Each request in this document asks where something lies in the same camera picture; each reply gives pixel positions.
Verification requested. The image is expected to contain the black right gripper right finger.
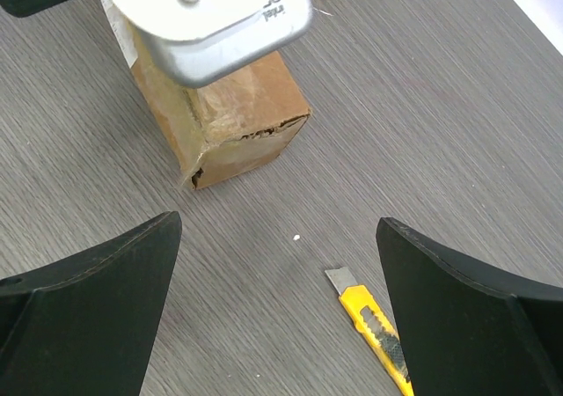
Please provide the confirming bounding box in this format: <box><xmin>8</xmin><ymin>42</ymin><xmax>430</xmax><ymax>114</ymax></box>
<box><xmin>376</xmin><ymin>217</ymin><xmax>562</xmax><ymax>395</ymax></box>

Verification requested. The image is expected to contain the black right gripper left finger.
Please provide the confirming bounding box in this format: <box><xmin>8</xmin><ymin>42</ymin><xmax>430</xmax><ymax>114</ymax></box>
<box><xmin>1</xmin><ymin>211</ymin><xmax>182</xmax><ymax>395</ymax></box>

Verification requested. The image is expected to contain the yellow utility knife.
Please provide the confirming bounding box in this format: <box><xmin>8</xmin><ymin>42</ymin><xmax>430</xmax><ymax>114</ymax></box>
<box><xmin>325</xmin><ymin>267</ymin><xmax>414</xmax><ymax>396</ymax></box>

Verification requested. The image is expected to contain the brown cardboard express box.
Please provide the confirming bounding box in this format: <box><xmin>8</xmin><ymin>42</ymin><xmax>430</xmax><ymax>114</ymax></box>
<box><xmin>100</xmin><ymin>0</ymin><xmax>311</xmax><ymax>189</ymax></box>

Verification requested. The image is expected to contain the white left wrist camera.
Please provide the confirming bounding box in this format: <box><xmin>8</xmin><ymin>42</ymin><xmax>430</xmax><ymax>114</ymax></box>
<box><xmin>108</xmin><ymin>0</ymin><xmax>312</xmax><ymax>88</ymax></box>

